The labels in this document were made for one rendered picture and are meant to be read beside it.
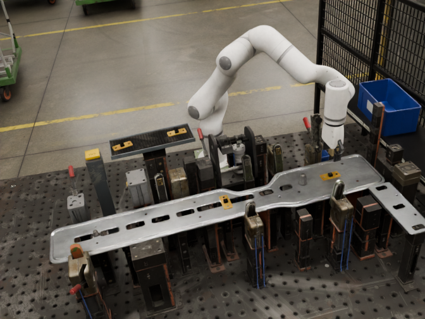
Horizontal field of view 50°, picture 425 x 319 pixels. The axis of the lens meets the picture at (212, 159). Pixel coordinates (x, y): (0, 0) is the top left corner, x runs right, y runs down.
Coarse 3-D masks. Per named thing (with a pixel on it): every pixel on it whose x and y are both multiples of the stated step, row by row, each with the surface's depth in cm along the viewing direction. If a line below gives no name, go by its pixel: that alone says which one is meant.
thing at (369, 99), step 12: (360, 84) 224; (372, 84) 227; (384, 84) 228; (396, 84) 221; (360, 96) 227; (372, 96) 214; (384, 96) 232; (396, 96) 223; (408, 96) 212; (360, 108) 228; (372, 108) 216; (396, 108) 225; (408, 108) 202; (420, 108) 203; (384, 120) 206; (396, 120) 205; (408, 120) 206; (384, 132) 208; (396, 132) 209; (408, 132) 210
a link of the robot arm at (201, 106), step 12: (228, 48) 183; (240, 48) 183; (252, 48) 187; (216, 60) 187; (228, 60) 182; (240, 60) 183; (216, 72) 199; (228, 72) 186; (204, 84) 209; (216, 84) 202; (228, 84) 202; (192, 96) 215; (204, 96) 210; (216, 96) 208; (192, 108) 214; (204, 108) 212
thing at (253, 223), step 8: (256, 216) 171; (248, 224) 170; (256, 224) 168; (248, 232) 175; (256, 232) 169; (248, 240) 177; (256, 240) 171; (248, 248) 182; (256, 248) 174; (248, 256) 186; (256, 256) 176; (248, 264) 187; (256, 264) 178; (248, 272) 192; (256, 272) 183; (264, 272) 184; (248, 280) 190; (256, 280) 186; (264, 280) 187; (256, 288) 187
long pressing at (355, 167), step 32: (352, 160) 202; (224, 192) 191; (256, 192) 190; (288, 192) 188; (320, 192) 186; (352, 192) 186; (96, 224) 182; (128, 224) 181; (160, 224) 179; (192, 224) 178; (64, 256) 170
